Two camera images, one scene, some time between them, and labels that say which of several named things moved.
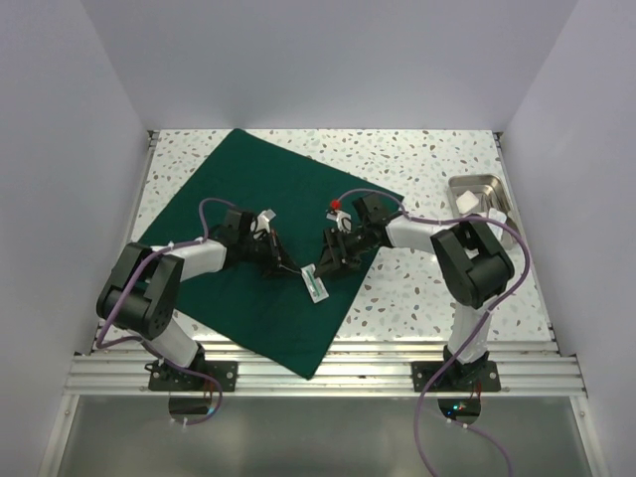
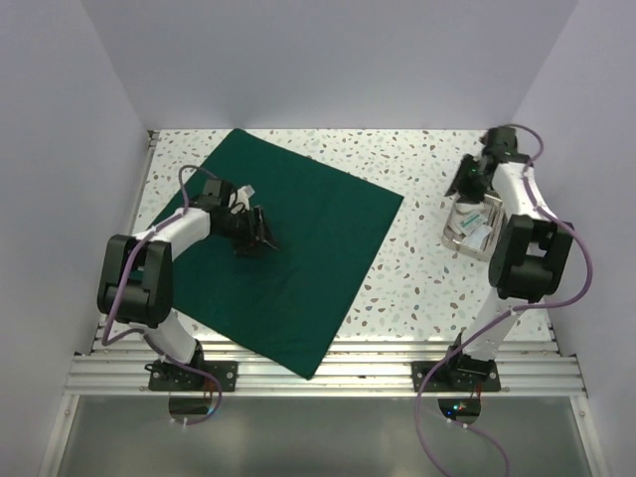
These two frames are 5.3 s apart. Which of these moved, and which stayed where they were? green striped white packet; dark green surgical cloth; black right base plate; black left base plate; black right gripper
Moved: black right gripper; green striped white packet
Stayed: black right base plate; dark green surgical cloth; black left base plate
